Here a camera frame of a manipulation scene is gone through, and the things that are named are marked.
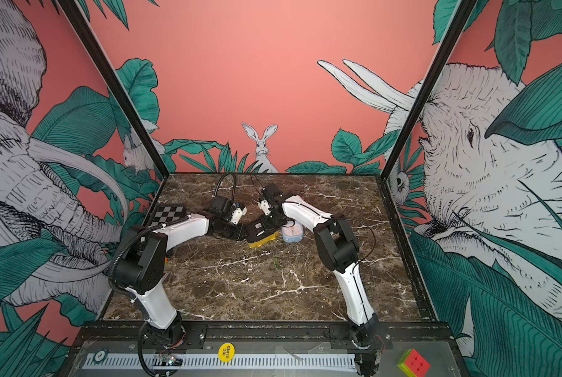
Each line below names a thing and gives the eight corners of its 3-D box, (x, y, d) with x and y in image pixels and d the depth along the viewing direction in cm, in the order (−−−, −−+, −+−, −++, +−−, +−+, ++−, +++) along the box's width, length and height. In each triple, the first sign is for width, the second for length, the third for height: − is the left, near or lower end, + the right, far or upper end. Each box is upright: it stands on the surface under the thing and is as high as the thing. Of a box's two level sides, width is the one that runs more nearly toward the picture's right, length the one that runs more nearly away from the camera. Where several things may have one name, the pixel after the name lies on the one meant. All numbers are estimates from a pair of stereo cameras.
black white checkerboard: (153, 227, 102) (148, 222, 99) (161, 208, 109) (157, 203, 106) (180, 227, 102) (176, 222, 99) (186, 209, 109) (183, 203, 106)
